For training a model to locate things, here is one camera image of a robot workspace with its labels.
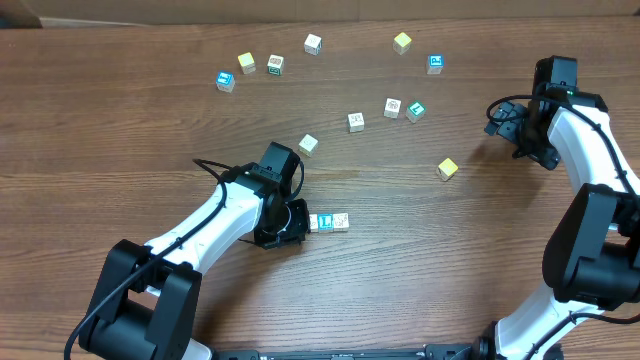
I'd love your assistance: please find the yellow block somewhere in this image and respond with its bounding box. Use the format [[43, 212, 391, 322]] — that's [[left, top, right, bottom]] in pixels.
[[393, 32, 412, 55], [437, 158, 459, 181], [238, 52, 256, 74]]

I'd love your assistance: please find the plain wood block S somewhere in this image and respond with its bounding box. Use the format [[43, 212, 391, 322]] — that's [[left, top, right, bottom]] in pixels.
[[299, 134, 319, 157]]

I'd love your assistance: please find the brown engraved wood block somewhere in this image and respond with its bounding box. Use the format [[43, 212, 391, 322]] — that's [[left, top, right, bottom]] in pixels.
[[333, 213, 350, 232]]

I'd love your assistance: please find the blue T block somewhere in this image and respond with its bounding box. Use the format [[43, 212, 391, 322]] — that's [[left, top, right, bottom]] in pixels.
[[309, 214, 319, 233]]

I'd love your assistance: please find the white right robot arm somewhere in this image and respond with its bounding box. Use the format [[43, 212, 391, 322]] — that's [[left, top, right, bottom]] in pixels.
[[469, 56, 639, 359]]

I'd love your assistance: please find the yellow top block far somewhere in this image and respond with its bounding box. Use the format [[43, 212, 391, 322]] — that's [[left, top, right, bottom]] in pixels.
[[393, 32, 412, 55]]

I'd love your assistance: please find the wood block red side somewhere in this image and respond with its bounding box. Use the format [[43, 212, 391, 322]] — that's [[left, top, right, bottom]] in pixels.
[[383, 98, 401, 119]]

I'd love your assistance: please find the blue top block left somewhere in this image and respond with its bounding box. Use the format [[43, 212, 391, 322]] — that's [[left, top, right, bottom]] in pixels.
[[215, 71, 236, 93]]

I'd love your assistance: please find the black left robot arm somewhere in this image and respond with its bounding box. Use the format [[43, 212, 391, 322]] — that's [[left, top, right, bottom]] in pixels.
[[63, 142, 310, 359]]

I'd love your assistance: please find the plain wood block R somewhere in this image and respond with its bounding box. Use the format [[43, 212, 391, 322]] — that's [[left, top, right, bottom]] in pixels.
[[347, 112, 365, 133]]

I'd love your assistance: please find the yellow top block near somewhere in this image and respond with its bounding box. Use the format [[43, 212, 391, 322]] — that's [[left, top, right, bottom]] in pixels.
[[437, 158, 459, 181]]

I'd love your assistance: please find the green 7 block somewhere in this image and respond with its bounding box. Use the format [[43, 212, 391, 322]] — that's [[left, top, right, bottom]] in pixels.
[[406, 101, 427, 124]]

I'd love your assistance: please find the yellow top block left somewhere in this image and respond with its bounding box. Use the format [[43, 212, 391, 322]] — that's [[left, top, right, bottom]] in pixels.
[[238, 52, 256, 74]]

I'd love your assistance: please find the wood block green J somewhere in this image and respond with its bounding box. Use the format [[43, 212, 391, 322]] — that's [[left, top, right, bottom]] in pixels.
[[304, 34, 322, 56]]

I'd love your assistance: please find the blue P block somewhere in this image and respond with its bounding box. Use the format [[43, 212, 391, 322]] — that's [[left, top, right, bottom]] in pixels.
[[426, 54, 444, 75]]

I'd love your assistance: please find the green B block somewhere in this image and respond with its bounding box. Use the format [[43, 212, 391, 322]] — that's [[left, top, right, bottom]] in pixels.
[[267, 54, 285, 76]]

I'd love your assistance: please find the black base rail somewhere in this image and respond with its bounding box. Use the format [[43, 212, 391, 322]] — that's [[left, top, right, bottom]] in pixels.
[[212, 344, 501, 360]]

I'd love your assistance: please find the blue L block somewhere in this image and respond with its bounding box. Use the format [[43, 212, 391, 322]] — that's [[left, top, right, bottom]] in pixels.
[[317, 214, 334, 233]]

